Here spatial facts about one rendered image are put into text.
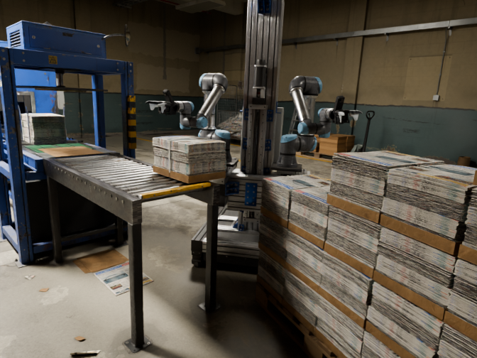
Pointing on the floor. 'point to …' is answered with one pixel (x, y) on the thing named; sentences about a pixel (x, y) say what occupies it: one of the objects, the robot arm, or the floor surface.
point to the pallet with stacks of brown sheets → (331, 145)
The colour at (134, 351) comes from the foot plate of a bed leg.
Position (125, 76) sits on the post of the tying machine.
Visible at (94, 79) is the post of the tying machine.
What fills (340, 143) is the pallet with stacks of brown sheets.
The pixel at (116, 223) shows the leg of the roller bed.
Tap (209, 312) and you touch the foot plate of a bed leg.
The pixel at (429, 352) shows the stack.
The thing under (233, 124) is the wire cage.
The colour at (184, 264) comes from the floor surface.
